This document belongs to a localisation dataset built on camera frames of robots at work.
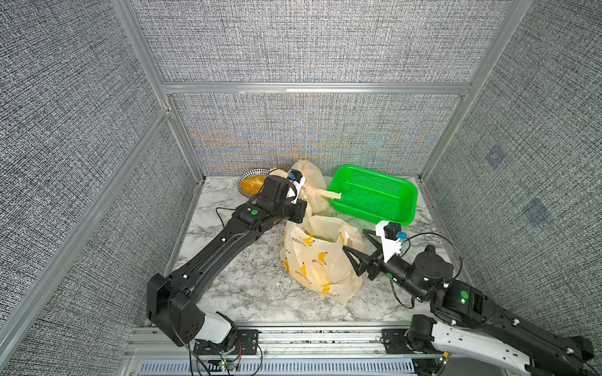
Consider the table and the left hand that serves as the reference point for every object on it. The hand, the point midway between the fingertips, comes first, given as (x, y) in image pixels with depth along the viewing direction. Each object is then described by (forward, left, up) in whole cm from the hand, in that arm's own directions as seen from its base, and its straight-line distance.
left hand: (310, 203), depth 75 cm
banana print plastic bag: (+12, -3, -9) cm, 15 cm away
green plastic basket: (+24, -33, -27) cm, 49 cm away
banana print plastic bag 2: (-13, 0, -10) cm, 16 cm away
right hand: (-16, -10, +7) cm, 21 cm away
